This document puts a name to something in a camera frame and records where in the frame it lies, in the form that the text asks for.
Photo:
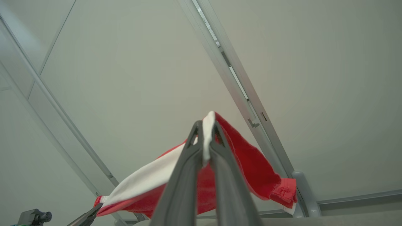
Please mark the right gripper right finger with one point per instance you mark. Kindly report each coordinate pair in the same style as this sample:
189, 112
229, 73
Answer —
232, 201

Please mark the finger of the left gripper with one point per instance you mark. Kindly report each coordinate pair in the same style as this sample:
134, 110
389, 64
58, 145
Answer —
86, 218

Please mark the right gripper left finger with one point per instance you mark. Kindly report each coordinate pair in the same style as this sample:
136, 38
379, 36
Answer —
182, 194

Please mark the red white garment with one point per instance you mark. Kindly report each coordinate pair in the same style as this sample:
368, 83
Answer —
251, 163

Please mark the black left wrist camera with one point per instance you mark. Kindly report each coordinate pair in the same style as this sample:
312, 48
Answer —
33, 217

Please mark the grey wall partition post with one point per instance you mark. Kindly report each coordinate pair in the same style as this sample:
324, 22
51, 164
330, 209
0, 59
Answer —
238, 81
62, 119

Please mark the grey baseboard rail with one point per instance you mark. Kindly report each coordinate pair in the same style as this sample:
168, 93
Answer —
361, 197

